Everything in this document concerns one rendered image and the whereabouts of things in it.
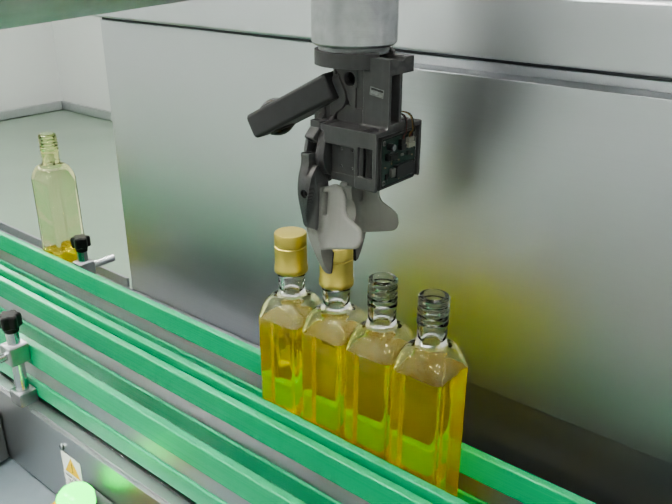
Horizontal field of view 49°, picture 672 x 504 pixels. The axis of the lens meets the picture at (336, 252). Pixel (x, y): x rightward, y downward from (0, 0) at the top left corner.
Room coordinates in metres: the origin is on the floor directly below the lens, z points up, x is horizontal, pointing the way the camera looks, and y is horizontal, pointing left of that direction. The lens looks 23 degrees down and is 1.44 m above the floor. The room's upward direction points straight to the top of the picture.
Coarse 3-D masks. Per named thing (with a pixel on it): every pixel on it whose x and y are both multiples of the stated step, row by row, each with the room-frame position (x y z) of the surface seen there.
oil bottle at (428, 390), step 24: (408, 360) 0.59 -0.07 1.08; (432, 360) 0.58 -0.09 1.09; (456, 360) 0.59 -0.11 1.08; (408, 384) 0.59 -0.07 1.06; (432, 384) 0.57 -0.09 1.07; (456, 384) 0.59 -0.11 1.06; (408, 408) 0.59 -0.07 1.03; (432, 408) 0.57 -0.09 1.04; (456, 408) 0.59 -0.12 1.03; (408, 432) 0.58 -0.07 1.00; (432, 432) 0.57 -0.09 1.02; (456, 432) 0.59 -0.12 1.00; (408, 456) 0.58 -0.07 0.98; (432, 456) 0.57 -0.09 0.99; (456, 456) 0.60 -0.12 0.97; (432, 480) 0.57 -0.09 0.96; (456, 480) 0.60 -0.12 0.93
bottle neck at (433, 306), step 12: (420, 300) 0.60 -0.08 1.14; (432, 300) 0.59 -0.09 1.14; (444, 300) 0.59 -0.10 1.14; (420, 312) 0.60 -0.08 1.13; (432, 312) 0.59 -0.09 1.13; (444, 312) 0.59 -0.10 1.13; (420, 324) 0.60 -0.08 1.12; (432, 324) 0.59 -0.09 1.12; (444, 324) 0.59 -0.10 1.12; (420, 336) 0.60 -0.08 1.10; (432, 336) 0.59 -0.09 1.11; (444, 336) 0.59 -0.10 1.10; (432, 348) 0.59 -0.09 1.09
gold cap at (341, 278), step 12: (336, 252) 0.66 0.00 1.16; (348, 252) 0.67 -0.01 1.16; (336, 264) 0.66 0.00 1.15; (348, 264) 0.67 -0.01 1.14; (324, 276) 0.67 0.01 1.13; (336, 276) 0.66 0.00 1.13; (348, 276) 0.67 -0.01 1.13; (324, 288) 0.67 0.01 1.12; (336, 288) 0.66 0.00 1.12; (348, 288) 0.67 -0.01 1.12
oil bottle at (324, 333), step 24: (312, 312) 0.67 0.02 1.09; (336, 312) 0.66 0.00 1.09; (360, 312) 0.67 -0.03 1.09; (312, 336) 0.66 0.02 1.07; (336, 336) 0.64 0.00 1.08; (312, 360) 0.66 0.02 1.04; (336, 360) 0.64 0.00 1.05; (312, 384) 0.66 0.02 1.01; (336, 384) 0.64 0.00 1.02; (312, 408) 0.66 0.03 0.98; (336, 408) 0.64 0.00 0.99; (336, 432) 0.64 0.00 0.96
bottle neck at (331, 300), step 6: (324, 294) 0.67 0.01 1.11; (330, 294) 0.66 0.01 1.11; (336, 294) 0.66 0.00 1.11; (342, 294) 0.67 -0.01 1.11; (348, 294) 0.67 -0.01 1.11; (324, 300) 0.67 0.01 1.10; (330, 300) 0.67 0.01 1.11; (336, 300) 0.66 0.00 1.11; (342, 300) 0.67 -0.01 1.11; (348, 300) 0.67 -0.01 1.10; (324, 306) 0.67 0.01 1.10; (330, 306) 0.67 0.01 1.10; (336, 306) 0.66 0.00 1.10; (342, 306) 0.67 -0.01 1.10; (348, 306) 0.67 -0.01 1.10
